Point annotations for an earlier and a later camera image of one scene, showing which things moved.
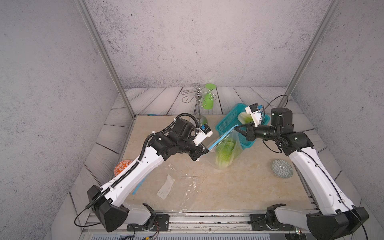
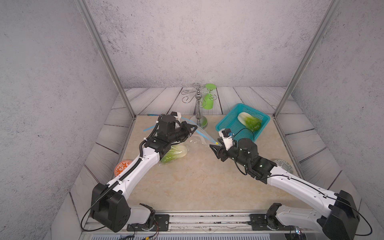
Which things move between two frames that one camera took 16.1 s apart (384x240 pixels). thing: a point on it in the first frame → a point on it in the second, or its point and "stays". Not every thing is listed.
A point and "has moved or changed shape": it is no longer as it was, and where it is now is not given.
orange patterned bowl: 120,165 stays
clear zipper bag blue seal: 225,151 has moved or changed shape
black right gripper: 250,133 → 220,151
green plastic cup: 208,98 stays
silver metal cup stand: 201,96 stays
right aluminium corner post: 329,13 stays
